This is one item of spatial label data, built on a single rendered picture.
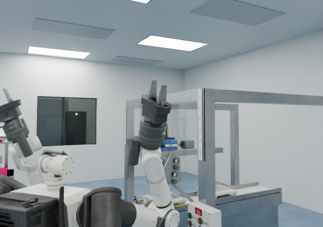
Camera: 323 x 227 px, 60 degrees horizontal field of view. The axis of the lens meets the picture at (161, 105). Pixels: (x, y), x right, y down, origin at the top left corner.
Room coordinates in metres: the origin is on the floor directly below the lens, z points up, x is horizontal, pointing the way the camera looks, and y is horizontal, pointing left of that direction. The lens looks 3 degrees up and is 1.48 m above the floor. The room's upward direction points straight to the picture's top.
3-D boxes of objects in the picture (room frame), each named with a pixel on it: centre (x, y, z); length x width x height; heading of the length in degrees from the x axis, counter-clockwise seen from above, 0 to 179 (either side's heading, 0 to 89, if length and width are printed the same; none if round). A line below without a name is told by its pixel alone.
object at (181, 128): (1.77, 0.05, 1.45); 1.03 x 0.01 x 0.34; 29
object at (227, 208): (2.40, -0.46, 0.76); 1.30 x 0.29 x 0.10; 119
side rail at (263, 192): (2.28, -0.52, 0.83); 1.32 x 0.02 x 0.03; 119
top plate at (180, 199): (2.16, -0.02, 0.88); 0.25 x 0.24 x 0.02; 29
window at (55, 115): (6.61, 2.21, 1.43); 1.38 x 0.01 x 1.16; 118
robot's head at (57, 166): (0.96, 0.36, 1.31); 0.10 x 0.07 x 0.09; 67
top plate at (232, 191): (2.41, -0.47, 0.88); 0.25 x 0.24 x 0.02; 29
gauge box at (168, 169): (2.02, -0.01, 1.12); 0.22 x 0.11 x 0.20; 119
